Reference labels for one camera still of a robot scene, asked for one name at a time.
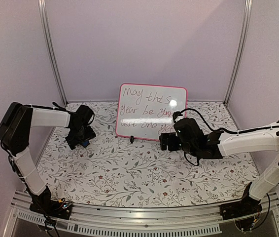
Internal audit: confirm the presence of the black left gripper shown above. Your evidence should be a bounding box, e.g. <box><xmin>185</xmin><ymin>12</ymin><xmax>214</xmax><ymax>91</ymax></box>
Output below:
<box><xmin>66</xmin><ymin>125</ymin><xmax>96</xmax><ymax>150</ymax></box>

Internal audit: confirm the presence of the blue whiteboard eraser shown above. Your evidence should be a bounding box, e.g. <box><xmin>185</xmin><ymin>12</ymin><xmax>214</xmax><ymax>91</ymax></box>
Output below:
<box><xmin>81</xmin><ymin>141</ymin><xmax>90</xmax><ymax>147</ymax></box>

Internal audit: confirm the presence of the pink framed whiteboard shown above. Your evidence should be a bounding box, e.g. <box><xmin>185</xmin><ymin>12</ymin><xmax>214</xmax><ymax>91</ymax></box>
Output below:
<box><xmin>115</xmin><ymin>83</ymin><xmax>188</xmax><ymax>141</ymax></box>

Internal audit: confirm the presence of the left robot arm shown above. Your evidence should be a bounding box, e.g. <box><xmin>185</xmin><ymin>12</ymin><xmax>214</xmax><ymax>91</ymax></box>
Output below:
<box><xmin>0</xmin><ymin>102</ymin><xmax>96</xmax><ymax>214</ymax></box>

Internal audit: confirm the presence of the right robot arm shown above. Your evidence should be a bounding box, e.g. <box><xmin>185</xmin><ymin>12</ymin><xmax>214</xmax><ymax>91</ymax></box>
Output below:
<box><xmin>159</xmin><ymin>118</ymin><xmax>279</xmax><ymax>220</ymax></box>

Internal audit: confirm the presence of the floral table mat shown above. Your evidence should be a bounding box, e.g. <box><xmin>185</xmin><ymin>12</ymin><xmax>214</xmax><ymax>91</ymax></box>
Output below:
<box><xmin>37</xmin><ymin>102</ymin><xmax>258</xmax><ymax>208</ymax></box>

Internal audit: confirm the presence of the black stand foot left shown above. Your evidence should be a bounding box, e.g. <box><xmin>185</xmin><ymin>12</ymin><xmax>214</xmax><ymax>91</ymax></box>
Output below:
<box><xmin>130</xmin><ymin>135</ymin><xmax>135</xmax><ymax>144</ymax></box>

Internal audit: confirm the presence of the right black cable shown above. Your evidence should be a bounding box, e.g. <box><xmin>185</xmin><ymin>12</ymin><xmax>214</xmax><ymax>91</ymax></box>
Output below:
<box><xmin>173</xmin><ymin>108</ymin><xmax>236</xmax><ymax>166</ymax></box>

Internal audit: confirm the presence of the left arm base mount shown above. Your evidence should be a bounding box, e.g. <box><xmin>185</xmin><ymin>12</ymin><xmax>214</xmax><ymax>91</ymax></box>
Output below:
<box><xmin>30</xmin><ymin>195</ymin><xmax>73</xmax><ymax>220</ymax></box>

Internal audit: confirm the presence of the front aluminium rail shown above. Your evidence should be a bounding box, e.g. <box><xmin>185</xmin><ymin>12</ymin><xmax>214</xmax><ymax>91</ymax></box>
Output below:
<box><xmin>13</xmin><ymin>202</ymin><xmax>279</xmax><ymax>237</ymax></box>

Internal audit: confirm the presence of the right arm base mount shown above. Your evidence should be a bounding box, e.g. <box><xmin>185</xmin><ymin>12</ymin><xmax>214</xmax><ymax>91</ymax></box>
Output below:
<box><xmin>219</xmin><ymin>201</ymin><xmax>262</xmax><ymax>232</ymax></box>

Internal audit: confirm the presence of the left aluminium frame post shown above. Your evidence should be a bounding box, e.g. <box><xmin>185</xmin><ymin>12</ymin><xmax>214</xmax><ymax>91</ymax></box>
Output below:
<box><xmin>37</xmin><ymin>0</ymin><xmax>68</xmax><ymax>105</ymax></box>

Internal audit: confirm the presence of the aluminium frame post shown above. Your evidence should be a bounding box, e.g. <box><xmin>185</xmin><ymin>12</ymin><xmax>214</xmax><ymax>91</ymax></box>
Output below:
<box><xmin>37</xmin><ymin>0</ymin><xmax>68</xmax><ymax>105</ymax></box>
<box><xmin>224</xmin><ymin>0</ymin><xmax>252</xmax><ymax>107</ymax></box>

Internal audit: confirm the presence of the right aluminium frame post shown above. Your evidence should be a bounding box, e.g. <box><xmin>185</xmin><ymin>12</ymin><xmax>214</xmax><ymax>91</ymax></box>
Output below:
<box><xmin>224</xmin><ymin>0</ymin><xmax>252</xmax><ymax>107</ymax></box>

